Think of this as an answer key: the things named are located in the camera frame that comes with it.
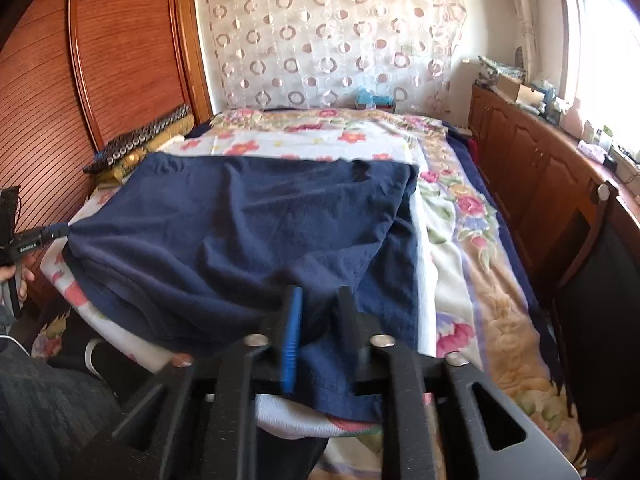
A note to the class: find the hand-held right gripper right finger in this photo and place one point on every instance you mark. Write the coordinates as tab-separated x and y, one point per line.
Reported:
347	320

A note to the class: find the black chair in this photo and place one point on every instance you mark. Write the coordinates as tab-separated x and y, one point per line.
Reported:
600	310

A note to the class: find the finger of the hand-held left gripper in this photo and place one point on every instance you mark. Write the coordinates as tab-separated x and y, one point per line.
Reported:
57	232

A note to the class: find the window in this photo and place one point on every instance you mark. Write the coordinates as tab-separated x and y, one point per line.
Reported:
605	60

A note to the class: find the green-capped bottle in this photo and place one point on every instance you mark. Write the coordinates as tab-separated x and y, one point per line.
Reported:
606	137

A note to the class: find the low wooden cabinet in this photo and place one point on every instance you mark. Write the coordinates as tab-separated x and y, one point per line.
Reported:
525	160

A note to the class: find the floral blanket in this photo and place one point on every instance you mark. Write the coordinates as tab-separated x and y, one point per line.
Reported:
505	320

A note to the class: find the circle-patterned sheer curtain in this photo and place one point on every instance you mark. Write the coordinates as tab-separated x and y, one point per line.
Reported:
325	35

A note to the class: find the pink jug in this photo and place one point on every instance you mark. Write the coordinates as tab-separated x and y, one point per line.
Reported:
570	117

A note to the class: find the wooden louvered wardrobe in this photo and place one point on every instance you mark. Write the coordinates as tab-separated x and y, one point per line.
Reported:
125	45

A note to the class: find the patterned pillow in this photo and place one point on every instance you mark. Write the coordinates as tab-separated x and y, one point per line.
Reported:
135	140

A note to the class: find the blue package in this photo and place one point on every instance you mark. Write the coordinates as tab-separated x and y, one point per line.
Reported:
370	97

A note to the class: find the person's left hand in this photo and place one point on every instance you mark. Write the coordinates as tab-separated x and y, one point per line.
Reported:
24	285

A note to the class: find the navy blue printed t-shirt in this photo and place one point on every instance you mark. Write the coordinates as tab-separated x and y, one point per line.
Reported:
225	220

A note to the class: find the person's dark trouser leg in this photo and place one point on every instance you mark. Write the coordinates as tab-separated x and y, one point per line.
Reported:
45	410

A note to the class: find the stack of magazines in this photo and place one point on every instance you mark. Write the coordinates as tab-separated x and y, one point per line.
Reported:
492	65

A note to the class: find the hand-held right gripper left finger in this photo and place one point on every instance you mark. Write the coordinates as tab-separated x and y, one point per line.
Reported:
291	340

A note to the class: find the mustard yellow cloth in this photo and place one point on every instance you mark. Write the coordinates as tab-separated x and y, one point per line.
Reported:
150	157

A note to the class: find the white crumpled tissue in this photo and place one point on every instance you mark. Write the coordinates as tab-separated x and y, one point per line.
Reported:
591	151

